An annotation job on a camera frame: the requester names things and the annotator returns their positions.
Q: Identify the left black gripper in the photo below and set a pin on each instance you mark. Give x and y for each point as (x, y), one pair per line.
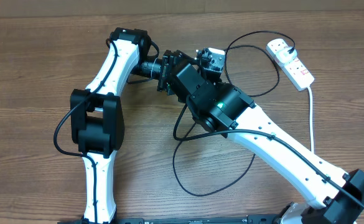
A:
(167, 66)

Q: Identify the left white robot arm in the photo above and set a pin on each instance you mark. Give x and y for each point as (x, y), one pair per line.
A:
(97, 122)

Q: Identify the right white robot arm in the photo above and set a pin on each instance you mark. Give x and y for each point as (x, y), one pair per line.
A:
(331, 195)

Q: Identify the white charger adapter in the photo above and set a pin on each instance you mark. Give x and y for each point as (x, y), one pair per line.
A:
(286, 55)

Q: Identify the white power strip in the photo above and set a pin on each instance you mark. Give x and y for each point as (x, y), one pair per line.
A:
(296, 71)

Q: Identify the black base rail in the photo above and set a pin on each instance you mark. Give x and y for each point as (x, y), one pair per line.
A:
(250, 219)

